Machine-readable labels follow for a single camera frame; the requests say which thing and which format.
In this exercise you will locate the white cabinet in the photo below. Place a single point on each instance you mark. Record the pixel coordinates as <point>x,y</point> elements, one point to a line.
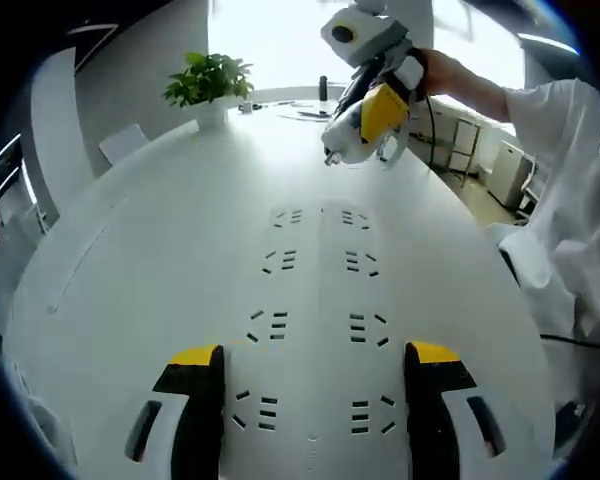
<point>510,172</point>

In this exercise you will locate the white desk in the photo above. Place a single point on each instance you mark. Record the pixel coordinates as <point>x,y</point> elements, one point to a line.
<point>155,275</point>

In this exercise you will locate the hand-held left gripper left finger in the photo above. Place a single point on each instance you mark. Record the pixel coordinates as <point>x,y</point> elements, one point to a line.
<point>195,430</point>

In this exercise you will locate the black bottle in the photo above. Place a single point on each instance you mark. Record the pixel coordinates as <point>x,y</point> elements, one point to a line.
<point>324,89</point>

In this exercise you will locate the metal rack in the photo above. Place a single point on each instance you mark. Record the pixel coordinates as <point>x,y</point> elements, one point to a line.
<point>465,145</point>

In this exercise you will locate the person's right hand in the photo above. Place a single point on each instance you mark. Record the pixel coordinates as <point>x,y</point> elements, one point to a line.
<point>442,72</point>

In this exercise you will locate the person in white coat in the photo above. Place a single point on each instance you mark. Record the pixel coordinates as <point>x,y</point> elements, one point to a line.
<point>570,200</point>

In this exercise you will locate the white office chair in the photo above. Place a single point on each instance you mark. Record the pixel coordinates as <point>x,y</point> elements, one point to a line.
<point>122,145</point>

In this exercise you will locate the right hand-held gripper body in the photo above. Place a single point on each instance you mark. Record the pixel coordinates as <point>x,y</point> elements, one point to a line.
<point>365,35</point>

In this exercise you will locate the small white object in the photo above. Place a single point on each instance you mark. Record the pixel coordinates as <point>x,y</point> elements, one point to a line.
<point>246,107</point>

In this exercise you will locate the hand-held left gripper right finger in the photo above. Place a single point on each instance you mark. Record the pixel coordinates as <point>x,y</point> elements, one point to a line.
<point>440,430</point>

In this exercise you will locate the potted green plant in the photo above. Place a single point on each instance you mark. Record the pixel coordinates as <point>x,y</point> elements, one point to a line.
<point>207,80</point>

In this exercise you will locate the white charger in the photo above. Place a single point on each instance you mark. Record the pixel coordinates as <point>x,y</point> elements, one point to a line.
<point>345,142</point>

